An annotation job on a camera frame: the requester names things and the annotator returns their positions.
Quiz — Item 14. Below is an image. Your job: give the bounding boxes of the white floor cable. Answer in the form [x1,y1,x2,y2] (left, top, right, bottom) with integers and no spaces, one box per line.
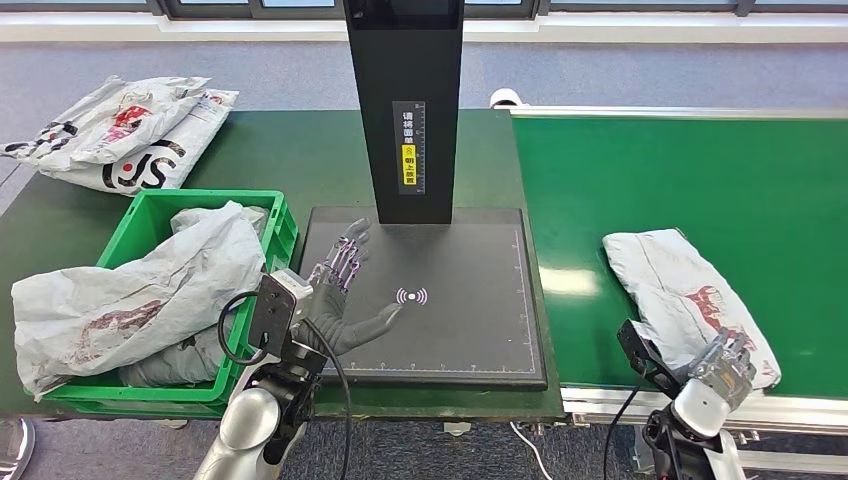
[508,421,552,480]

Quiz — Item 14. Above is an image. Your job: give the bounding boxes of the white parcel bag black letters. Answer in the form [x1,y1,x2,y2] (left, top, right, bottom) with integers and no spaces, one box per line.
[38,89,240,198]

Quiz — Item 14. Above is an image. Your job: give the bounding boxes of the green plastic crate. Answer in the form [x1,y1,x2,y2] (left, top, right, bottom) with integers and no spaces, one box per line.
[39,190,299,420]

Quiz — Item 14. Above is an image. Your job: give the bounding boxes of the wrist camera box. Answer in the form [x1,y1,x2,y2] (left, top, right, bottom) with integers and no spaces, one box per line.
[248,269,314,359]
[617,319,684,399]

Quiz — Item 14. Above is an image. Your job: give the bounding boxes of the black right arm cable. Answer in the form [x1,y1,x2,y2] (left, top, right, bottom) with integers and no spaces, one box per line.
[602,380,647,480]

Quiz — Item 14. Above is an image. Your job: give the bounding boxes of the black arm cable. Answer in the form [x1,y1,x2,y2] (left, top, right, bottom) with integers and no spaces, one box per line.
[217,291,354,480]
[602,380,647,480]

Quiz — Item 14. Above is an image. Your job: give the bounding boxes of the white parcel bag red print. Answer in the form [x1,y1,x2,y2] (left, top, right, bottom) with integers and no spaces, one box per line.
[0,76,212,166]

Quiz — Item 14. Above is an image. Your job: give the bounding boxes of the black scanner column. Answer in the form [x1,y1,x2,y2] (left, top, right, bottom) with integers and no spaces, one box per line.
[343,0,466,227]

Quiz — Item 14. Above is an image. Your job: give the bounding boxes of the shiny grey curved object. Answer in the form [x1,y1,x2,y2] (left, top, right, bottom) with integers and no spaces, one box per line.
[0,417,36,480]

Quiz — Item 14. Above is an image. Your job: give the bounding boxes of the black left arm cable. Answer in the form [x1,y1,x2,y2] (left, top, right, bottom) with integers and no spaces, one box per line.
[217,291,354,480]

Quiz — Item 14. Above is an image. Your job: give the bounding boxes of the black scanner base plate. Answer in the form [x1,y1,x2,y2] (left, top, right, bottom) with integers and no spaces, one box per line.
[298,206,549,390]

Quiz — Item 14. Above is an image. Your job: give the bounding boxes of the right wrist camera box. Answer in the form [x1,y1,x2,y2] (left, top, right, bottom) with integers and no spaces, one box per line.
[617,319,684,399]

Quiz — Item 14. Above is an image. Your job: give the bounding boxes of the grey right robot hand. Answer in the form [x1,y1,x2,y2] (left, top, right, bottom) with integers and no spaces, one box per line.
[687,329,758,411]

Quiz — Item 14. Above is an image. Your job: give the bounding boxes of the green conveyor belt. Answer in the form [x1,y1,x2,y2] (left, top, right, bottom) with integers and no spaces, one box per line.
[511,117,848,402]

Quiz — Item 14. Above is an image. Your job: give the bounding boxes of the grey parcel bag red print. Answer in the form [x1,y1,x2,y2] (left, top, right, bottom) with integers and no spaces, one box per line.
[602,229,783,392]

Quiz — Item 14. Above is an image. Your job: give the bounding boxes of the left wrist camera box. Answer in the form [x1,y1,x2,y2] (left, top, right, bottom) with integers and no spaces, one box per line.
[248,269,314,359]

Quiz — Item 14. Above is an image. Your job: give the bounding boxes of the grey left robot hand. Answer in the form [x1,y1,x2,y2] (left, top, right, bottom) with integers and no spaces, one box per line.
[294,218,405,359]

